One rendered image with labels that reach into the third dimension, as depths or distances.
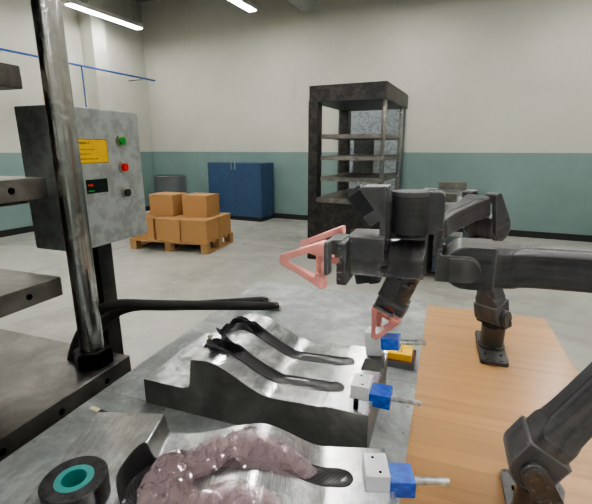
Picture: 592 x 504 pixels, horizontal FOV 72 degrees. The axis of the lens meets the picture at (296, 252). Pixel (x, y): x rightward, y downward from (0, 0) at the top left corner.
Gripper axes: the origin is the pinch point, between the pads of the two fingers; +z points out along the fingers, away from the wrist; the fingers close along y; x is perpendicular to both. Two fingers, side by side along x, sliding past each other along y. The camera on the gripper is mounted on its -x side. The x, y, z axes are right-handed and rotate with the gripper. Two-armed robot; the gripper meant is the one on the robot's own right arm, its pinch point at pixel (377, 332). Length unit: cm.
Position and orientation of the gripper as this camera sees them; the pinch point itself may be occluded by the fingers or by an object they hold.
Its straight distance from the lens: 98.2
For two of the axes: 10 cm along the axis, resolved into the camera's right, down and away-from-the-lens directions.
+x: 8.4, 4.5, -3.1
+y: -4.0, 1.2, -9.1
